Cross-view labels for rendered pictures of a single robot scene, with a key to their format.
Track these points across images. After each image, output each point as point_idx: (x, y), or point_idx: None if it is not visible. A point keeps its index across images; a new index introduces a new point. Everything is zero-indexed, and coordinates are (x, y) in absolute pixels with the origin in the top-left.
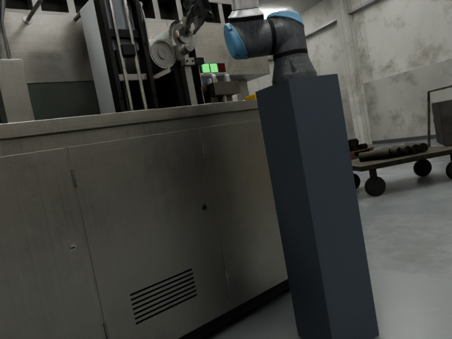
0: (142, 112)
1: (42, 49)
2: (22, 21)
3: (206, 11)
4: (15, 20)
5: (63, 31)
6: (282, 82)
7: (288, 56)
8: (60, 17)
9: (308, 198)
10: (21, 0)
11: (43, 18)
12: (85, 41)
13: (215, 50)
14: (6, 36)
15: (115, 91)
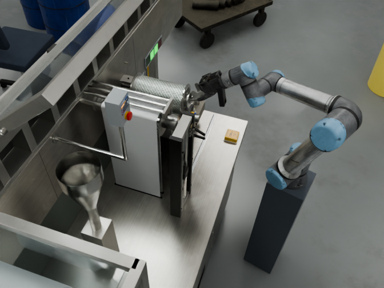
0: (212, 230)
1: (67, 153)
2: (52, 144)
3: (224, 100)
4: (48, 148)
5: (76, 122)
6: (297, 198)
7: (300, 177)
8: (73, 109)
9: (286, 236)
10: None
11: (63, 124)
12: (89, 114)
13: (156, 29)
14: (46, 169)
15: (176, 205)
